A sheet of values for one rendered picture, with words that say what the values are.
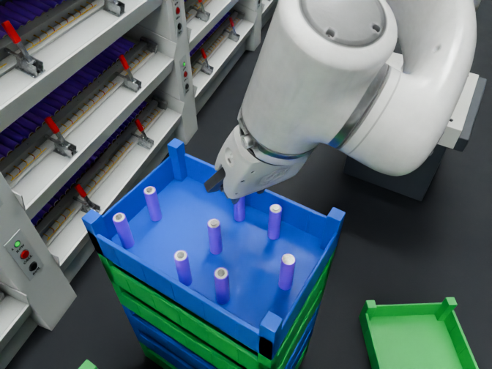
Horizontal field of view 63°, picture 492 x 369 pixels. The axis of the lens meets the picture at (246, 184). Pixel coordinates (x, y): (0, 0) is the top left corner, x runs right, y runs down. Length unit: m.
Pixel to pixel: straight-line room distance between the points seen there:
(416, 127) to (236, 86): 1.41
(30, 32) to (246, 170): 0.59
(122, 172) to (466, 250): 0.95
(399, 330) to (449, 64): 0.78
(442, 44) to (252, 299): 0.38
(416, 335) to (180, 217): 0.64
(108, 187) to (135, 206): 0.46
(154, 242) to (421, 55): 0.44
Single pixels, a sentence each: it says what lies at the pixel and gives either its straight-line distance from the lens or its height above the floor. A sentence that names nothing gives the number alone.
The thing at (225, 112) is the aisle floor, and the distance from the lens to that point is 1.54.
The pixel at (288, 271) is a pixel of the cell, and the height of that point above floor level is 0.46.
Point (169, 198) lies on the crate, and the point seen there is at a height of 0.40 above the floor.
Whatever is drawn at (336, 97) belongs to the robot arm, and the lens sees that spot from 0.29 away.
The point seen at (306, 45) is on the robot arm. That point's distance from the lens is 0.26.
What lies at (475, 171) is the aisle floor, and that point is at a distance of 1.49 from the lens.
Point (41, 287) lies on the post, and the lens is 0.98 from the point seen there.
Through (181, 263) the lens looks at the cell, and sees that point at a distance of 0.53.
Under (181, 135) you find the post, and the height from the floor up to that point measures 0.04.
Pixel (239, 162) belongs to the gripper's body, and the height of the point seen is 0.63.
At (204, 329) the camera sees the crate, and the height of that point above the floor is 0.37.
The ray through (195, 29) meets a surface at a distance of 1.36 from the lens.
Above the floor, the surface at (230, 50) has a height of 0.13.
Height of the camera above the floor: 0.90
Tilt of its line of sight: 46 degrees down
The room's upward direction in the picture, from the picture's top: straight up
